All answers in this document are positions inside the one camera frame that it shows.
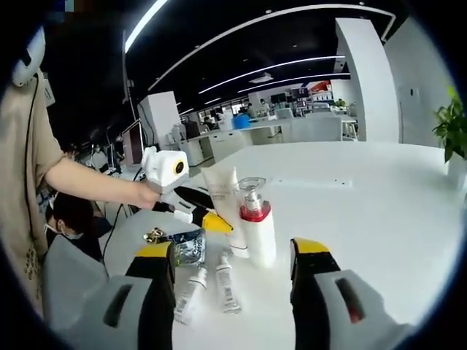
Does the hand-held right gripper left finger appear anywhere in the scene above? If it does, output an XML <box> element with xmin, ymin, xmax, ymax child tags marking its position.
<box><xmin>66</xmin><ymin>242</ymin><xmax>177</xmax><ymax>350</ymax></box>

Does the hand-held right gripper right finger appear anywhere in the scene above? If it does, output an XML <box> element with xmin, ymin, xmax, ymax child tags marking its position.
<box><xmin>290</xmin><ymin>237</ymin><xmax>414</xmax><ymax>350</ymax></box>

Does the white skincare tube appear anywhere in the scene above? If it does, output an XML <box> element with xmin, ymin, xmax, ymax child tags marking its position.
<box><xmin>201</xmin><ymin>166</ymin><xmax>251</xmax><ymax>259</ymax></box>

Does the black green skincare sachet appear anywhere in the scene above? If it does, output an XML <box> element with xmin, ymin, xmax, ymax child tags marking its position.
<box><xmin>168</xmin><ymin>228</ymin><xmax>208</xmax><ymax>270</ymax></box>

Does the small white red-label skincare bottle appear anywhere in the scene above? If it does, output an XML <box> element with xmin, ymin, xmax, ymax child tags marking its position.
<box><xmin>173</xmin><ymin>267</ymin><xmax>209</xmax><ymax>326</ymax></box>
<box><xmin>214</xmin><ymin>254</ymin><xmax>243</xmax><ymax>315</ymax></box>

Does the large white red-banded skincare bottle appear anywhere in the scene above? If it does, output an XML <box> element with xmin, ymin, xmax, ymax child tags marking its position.
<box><xmin>236</xmin><ymin>176</ymin><xmax>277</xmax><ymax>270</ymax></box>

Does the small gold packet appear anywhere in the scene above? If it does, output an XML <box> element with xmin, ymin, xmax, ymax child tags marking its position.
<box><xmin>143</xmin><ymin>226</ymin><xmax>166</xmax><ymax>244</ymax></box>

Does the person's left hand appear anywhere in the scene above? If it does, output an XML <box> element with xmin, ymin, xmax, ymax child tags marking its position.
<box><xmin>135</xmin><ymin>181</ymin><xmax>162</xmax><ymax>211</ymax></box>

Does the pink-lit monitor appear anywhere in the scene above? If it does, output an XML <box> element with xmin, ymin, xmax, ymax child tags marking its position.
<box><xmin>121</xmin><ymin>122</ymin><xmax>146</xmax><ymax>166</ymax></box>

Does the grey chair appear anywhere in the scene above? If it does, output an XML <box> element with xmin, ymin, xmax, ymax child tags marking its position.
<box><xmin>40</xmin><ymin>236</ymin><xmax>111</xmax><ymax>331</ymax></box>

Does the white chest device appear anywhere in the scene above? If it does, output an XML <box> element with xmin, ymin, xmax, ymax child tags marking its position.
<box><xmin>10</xmin><ymin>25</ymin><xmax>47</xmax><ymax>88</ymax></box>

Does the green plant in white pot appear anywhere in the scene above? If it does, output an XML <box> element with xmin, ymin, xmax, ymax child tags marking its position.
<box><xmin>431</xmin><ymin>85</ymin><xmax>467</xmax><ymax>191</ymax></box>

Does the thin black device cable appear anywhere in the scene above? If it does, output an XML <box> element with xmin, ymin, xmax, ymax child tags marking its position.
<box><xmin>22</xmin><ymin>72</ymin><xmax>44</xmax><ymax>241</ymax></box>

